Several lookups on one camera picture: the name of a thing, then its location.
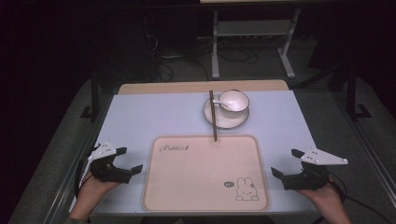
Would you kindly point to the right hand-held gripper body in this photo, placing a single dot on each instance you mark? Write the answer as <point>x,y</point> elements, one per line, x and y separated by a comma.
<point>311,182</point>

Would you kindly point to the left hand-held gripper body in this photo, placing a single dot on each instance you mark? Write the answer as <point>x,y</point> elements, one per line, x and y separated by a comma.
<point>107,174</point>

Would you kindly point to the person's right hand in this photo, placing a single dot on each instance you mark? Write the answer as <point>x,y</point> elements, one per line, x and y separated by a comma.
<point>327,199</point>

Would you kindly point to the light blue table board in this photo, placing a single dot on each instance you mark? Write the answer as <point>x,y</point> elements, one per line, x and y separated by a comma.
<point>155,115</point>

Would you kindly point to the black metal stand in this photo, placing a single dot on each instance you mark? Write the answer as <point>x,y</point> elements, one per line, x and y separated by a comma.
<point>353,99</point>
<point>93,102</point>

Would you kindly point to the pink tray with rabbit print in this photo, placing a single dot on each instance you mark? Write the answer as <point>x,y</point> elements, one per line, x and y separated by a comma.
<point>199,174</point>

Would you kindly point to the white round plate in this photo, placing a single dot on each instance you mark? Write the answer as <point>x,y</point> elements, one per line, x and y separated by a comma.
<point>227,123</point>

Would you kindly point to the white bowl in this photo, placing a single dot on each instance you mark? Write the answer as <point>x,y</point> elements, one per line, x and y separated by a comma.
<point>235,101</point>

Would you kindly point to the wooden table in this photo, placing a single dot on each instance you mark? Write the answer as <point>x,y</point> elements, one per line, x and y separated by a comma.
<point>174,87</point>

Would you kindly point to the pair of brown chopsticks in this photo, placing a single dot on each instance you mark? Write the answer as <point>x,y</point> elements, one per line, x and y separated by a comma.
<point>213,118</point>

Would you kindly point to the white ceramic spoon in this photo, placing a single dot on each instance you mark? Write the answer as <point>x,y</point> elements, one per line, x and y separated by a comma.
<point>218,102</point>

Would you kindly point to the aluminium rail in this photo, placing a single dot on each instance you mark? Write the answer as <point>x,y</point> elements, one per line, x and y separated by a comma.
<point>71,174</point>
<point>370,149</point>

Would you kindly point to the white metal desk frame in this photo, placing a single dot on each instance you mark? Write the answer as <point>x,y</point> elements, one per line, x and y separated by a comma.
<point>255,28</point>

